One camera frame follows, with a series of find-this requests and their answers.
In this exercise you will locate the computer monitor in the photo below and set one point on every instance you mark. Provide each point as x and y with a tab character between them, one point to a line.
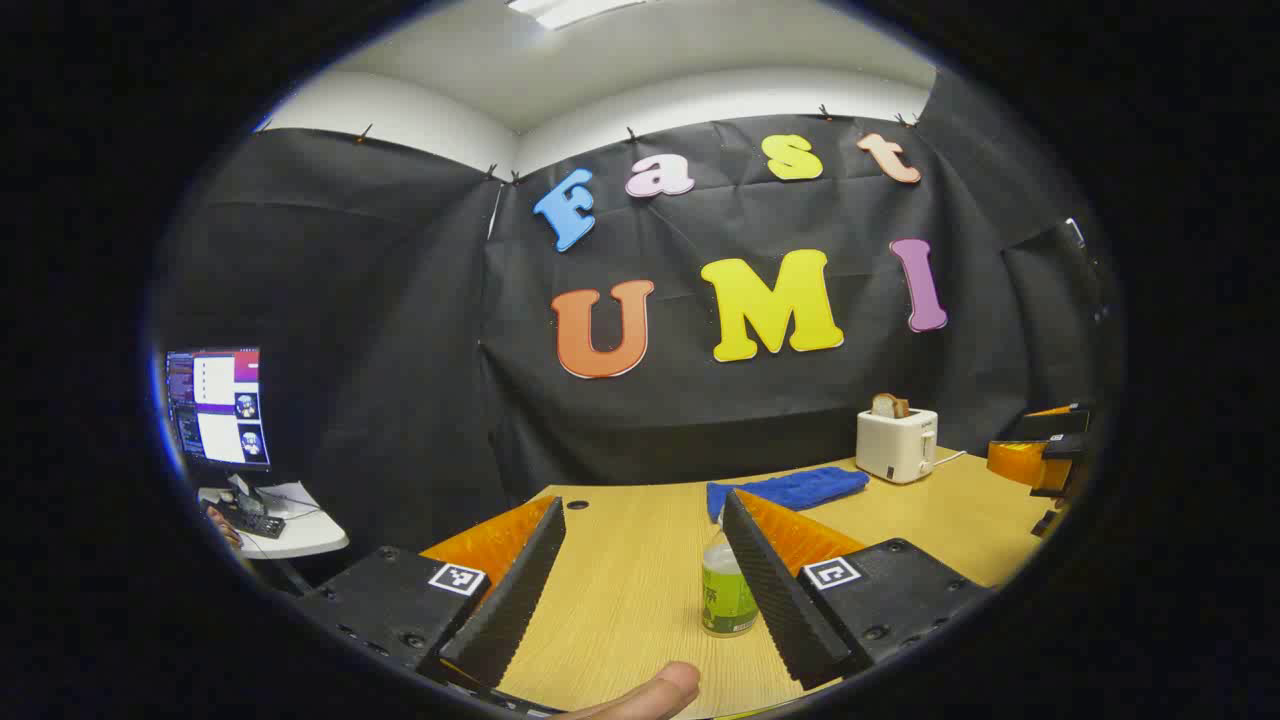
220	405

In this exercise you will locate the black backdrop cloth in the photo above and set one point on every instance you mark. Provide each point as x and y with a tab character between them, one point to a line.
400	300

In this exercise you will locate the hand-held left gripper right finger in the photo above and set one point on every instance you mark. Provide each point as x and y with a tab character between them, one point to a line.
775	600

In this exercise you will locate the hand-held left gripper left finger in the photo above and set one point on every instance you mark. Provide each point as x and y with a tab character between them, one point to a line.
510	600

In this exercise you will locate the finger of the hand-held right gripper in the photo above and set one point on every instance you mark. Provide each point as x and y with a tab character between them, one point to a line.
1060	425
1015	462

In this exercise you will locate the white side table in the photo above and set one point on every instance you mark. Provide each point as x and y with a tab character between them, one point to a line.
300	530

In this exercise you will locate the white toaster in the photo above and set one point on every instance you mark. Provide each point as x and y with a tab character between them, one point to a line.
895	445

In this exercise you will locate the green label water bottle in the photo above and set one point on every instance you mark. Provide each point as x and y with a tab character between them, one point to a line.
722	600

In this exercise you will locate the blue towel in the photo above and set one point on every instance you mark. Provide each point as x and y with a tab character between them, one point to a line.
800	488

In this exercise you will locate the black keyboard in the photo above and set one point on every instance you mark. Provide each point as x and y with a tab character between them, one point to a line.
255	522

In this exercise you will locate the ceiling light panel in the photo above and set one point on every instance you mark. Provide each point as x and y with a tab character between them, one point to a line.
575	10

